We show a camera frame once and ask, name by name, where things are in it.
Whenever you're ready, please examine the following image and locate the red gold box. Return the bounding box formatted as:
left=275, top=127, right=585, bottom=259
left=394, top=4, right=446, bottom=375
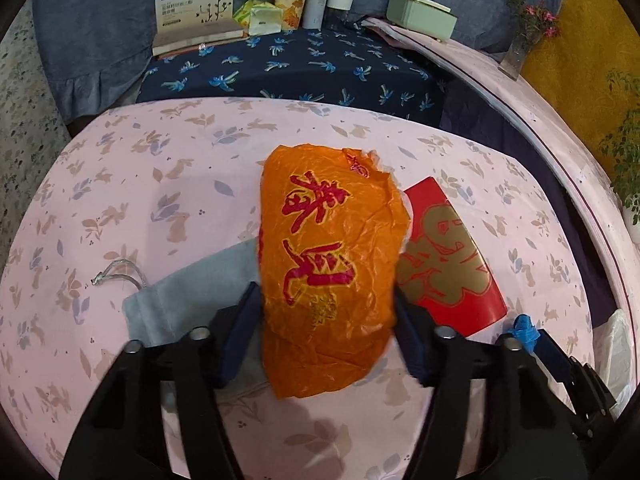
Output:
left=396, top=177, right=506, bottom=337

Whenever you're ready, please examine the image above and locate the white lined trash bin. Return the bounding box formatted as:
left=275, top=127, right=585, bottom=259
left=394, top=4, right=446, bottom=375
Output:
left=592, top=309, right=636, bottom=417

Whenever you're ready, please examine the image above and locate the grey drawstring pouch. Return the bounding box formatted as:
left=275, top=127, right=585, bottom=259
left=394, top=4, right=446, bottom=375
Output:
left=90, top=236, right=271, bottom=401

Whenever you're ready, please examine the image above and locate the yellow curtain backdrop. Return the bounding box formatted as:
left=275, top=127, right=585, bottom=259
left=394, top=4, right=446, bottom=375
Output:
left=522, top=0, right=639, bottom=177

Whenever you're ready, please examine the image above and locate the pink dotted shelf cloth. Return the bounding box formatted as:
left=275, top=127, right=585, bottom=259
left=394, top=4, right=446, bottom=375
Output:
left=361, top=15, right=640, bottom=321

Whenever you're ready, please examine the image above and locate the pink rabbit print tablecloth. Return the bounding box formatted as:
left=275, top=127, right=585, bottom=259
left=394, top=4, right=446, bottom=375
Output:
left=1, top=99, right=593, bottom=474

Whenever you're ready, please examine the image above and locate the small orange printed can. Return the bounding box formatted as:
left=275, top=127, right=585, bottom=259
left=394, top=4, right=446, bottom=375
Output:
left=273, top=0, right=306, bottom=32

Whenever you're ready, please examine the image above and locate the navy floral cloth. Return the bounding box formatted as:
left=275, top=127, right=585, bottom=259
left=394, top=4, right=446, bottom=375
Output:
left=137, top=28, right=446, bottom=127

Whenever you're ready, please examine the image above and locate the white open book box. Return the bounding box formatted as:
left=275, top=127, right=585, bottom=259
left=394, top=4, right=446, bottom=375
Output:
left=152, top=0, right=233, bottom=56

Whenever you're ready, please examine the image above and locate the mint green box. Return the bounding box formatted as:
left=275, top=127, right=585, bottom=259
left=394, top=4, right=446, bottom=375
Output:
left=386, top=0, right=458, bottom=40

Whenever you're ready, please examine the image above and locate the orange printed plastic bag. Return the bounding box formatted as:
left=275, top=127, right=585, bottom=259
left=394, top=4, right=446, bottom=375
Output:
left=258, top=144, right=411, bottom=399

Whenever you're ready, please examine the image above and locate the green white small packet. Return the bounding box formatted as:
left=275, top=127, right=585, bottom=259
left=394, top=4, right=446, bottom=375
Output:
left=233, top=0, right=283, bottom=37

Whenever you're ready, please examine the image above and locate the glass vase with pink flowers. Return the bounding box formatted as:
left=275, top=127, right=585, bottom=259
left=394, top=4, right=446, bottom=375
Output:
left=498, top=0, right=560, bottom=80

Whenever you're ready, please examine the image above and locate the tall white bottle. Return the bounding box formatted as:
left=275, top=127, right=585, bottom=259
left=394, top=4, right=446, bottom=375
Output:
left=302, top=0, right=326, bottom=30

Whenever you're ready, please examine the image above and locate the green plant in white pot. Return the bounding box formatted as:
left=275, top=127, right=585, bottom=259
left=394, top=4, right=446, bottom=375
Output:
left=600, top=68, right=639, bottom=247

